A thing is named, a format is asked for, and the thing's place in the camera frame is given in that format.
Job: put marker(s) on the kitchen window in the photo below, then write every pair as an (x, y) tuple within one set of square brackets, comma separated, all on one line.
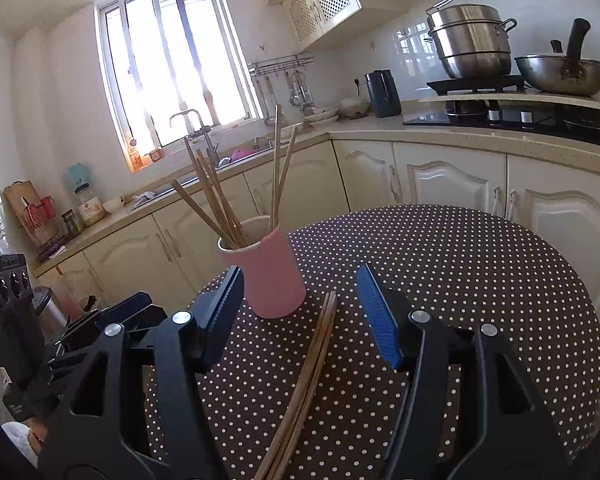
[(180, 60)]

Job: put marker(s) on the dark electric kettle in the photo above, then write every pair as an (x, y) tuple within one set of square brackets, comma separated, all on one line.
[(382, 95)]

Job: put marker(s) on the chrome sink faucet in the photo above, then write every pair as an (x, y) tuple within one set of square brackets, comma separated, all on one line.
[(207, 145)]

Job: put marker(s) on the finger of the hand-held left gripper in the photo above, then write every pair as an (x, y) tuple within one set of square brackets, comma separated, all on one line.
[(152, 316), (125, 306)]

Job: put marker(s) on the glass jar yellow label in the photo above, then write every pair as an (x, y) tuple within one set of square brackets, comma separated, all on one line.
[(91, 207)]

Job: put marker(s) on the beige stone countertop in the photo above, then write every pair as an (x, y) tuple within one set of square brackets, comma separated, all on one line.
[(430, 132)]

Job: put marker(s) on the small white bowl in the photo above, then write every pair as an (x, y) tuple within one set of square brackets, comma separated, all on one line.
[(112, 204)]

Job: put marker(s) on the metal utensil rail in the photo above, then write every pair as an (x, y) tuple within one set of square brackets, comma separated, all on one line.
[(280, 62)]

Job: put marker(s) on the hanging metal utensil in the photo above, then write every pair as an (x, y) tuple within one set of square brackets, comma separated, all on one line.
[(296, 91), (269, 100), (306, 97)]

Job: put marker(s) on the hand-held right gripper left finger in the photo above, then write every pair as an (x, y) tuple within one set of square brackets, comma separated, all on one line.
[(227, 305)]

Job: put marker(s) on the white plate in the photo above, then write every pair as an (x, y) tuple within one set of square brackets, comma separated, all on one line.
[(321, 117)]

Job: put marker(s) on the stainless steel steamer pot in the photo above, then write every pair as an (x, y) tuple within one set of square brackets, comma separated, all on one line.
[(472, 45)]

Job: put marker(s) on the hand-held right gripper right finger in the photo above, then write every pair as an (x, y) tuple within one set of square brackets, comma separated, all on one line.
[(375, 310)]

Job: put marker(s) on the orange bottle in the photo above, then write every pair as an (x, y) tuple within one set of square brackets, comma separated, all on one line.
[(135, 155)]

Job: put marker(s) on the pink chopstick holder cup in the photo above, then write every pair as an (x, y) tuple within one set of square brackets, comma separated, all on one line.
[(275, 280)]

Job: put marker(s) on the white dish rag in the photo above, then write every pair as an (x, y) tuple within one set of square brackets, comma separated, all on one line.
[(145, 195)]

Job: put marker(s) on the small dark jar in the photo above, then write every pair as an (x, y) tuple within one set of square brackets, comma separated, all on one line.
[(70, 222)]

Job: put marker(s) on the cream kitchen base cabinets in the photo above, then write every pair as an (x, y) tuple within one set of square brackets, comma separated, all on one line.
[(445, 185)]

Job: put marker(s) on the person's white clothing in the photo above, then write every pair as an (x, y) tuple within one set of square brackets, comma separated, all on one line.
[(15, 437)]

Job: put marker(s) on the brown polka dot tablecloth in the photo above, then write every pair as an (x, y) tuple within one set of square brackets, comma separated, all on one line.
[(455, 270)]

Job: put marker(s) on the small chrome tap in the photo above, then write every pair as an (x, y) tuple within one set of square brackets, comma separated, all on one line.
[(261, 141)]

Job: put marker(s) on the wooden cutting board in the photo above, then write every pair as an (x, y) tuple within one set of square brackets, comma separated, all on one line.
[(17, 200)]

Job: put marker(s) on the pink plastic bowl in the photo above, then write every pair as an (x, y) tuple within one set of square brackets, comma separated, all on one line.
[(242, 154)]

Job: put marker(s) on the black glass gas stove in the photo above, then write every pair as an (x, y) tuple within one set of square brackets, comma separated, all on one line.
[(480, 117)]

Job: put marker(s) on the teal container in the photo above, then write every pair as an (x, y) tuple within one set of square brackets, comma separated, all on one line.
[(80, 175)]

